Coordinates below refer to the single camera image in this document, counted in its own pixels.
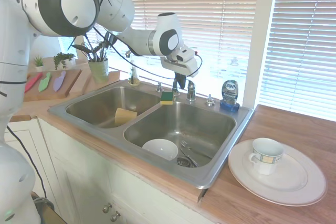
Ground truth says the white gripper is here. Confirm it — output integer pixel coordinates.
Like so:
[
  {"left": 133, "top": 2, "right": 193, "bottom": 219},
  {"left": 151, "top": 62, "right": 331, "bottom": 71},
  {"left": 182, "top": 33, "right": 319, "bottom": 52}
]
[{"left": 160, "top": 55, "right": 199, "bottom": 90}]

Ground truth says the yellow green scrub sponge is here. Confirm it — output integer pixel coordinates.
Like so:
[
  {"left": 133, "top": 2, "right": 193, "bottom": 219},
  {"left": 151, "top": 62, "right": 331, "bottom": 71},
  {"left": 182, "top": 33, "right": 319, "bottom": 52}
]
[{"left": 160, "top": 91, "right": 175, "bottom": 106}]

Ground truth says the stainless steel double sink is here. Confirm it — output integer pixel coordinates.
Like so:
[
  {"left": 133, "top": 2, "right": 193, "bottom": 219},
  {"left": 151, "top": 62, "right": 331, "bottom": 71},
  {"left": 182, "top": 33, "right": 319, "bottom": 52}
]
[{"left": 47, "top": 80, "right": 255, "bottom": 190}]

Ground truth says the clear soap bottle with brush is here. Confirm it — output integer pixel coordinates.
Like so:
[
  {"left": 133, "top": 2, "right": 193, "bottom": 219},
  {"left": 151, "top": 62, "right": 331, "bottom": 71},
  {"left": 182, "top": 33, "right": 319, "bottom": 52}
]
[{"left": 128, "top": 59, "right": 141, "bottom": 87}]

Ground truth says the Dawn dish soap bottle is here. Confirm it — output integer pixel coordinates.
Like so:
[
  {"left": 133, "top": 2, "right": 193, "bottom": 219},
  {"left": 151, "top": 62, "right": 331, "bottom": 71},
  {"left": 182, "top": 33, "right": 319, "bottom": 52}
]
[{"left": 219, "top": 78, "right": 241, "bottom": 113}]

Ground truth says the wide white window blind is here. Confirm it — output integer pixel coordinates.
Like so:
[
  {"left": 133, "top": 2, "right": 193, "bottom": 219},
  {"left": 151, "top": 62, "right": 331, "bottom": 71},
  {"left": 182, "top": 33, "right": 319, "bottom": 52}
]
[{"left": 57, "top": 0, "right": 261, "bottom": 98}]

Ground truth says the white ceramic bowl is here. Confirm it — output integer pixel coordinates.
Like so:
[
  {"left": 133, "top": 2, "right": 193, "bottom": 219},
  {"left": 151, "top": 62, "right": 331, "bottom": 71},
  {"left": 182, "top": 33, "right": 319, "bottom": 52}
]
[{"left": 141, "top": 138, "right": 180, "bottom": 162}]

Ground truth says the sink drain strainer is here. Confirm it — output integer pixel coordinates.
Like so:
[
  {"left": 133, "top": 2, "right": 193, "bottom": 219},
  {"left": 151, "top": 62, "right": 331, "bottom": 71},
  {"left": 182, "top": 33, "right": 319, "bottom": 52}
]
[{"left": 176, "top": 156, "right": 198, "bottom": 168}]

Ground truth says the green pot with dark plant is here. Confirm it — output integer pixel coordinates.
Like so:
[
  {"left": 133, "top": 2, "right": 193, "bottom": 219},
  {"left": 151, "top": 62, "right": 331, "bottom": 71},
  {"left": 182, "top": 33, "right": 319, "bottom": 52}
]
[{"left": 71, "top": 30, "right": 118, "bottom": 84}]

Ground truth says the white patterned teacup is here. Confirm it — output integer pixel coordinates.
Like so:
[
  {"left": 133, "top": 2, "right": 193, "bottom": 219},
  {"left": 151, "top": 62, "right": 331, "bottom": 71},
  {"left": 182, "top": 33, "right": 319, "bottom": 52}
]
[{"left": 247, "top": 137, "right": 285, "bottom": 176}]

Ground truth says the trailing plant in white pot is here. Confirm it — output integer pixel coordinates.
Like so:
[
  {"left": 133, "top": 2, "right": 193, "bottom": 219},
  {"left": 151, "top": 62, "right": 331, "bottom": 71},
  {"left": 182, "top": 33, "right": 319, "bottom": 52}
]
[{"left": 52, "top": 51, "right": 77, "bottom": 71}]

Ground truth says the purple plastic knife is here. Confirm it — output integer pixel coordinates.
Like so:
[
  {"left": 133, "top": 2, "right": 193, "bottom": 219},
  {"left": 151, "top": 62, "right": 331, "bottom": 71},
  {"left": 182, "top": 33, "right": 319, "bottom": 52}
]
[{"left": 52, "top": 70, "right": 67, "bottom": 93}]

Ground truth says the narrow white window blind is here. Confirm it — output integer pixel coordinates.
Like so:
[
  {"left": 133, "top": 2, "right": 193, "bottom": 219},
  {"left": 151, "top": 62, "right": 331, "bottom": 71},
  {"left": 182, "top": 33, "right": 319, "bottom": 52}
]
[{"left": 258, "top": 0, "right": 336, "bottom": 122}]

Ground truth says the wooden cutting board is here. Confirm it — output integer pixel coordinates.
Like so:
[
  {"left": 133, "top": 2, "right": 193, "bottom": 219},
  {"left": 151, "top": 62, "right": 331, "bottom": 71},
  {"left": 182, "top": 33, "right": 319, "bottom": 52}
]
[{"left": 23, "top": 69, "right": 82, "bottom": 102}]

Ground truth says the green plastic knife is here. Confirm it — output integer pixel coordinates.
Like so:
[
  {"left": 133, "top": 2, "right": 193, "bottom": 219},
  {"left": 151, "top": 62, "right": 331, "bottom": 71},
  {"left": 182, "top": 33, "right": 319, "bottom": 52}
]
[{"left": 38, "top": 71, "right": 53, "bottom": 93}]

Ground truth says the white kitchen cabinet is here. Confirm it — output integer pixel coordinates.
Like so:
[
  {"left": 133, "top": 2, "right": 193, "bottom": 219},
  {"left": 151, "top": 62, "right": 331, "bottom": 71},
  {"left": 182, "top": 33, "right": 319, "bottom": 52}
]
[{"left": 5, "top": 118, "right": 200, "bottom": 224}]

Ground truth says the small succulent in white pot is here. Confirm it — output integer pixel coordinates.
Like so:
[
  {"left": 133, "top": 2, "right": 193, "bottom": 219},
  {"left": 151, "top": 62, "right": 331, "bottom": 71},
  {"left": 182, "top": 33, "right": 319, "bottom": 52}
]
[{"left": 33, "top": 54, "right": 45, "bottom": 72}]

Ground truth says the red plastic knife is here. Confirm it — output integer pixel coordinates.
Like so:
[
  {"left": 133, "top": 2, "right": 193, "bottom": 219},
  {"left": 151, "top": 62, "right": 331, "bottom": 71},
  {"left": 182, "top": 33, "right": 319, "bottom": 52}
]
[{"left": 24, "top": 72, "right": 43, "bottom": 94}]

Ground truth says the large white dinner plate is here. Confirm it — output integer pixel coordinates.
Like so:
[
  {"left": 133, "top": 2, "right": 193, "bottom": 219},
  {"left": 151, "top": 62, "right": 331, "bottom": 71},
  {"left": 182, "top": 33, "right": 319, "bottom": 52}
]
[{"left": 227, "top": 138, "right": 328, "bottom": 207}]

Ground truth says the chrome faucet lever handle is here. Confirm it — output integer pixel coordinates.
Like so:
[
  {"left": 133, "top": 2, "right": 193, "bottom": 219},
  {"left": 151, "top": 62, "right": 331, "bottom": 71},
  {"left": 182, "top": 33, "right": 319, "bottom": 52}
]
[{"left": 186, "top": 79, "right": 197, "bottom": 102}]

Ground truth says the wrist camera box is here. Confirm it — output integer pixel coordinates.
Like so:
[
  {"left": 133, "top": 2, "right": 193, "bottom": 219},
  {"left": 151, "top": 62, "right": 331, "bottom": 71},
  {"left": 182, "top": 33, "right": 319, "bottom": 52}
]
[{"left": 175, "top": 46, "right": 196, "bottom": 62}]

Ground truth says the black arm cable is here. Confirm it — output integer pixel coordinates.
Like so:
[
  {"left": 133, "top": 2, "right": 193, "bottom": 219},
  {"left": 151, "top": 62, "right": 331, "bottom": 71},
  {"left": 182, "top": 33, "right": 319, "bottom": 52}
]
[{"left": 67, "top": 0, "right": 203, "bottom": 81}]

